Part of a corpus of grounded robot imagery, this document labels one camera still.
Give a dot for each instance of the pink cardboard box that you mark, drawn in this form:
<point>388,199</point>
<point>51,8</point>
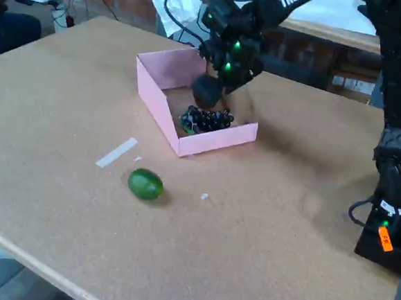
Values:
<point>156,94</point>

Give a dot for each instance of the seated person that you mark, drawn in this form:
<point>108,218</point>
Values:
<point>5,27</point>

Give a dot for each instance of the long white tape strip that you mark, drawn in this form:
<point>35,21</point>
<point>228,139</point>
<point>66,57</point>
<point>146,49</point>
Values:
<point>117,152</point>

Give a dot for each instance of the wooden table with white cover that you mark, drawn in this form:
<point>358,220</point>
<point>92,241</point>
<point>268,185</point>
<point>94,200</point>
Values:
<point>335,25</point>

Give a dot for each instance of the black toy grapes bunch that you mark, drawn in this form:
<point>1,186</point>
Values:
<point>211,119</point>

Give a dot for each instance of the round green toy fruit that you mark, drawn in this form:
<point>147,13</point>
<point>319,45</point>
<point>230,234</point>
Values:
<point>145,184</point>

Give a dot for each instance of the white plastic sheet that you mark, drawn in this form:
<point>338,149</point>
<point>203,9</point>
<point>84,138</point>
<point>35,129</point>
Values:
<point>176,16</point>

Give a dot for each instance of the small white tape piece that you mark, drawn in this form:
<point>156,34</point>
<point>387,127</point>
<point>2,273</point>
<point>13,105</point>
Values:
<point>204,196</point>
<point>138,158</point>

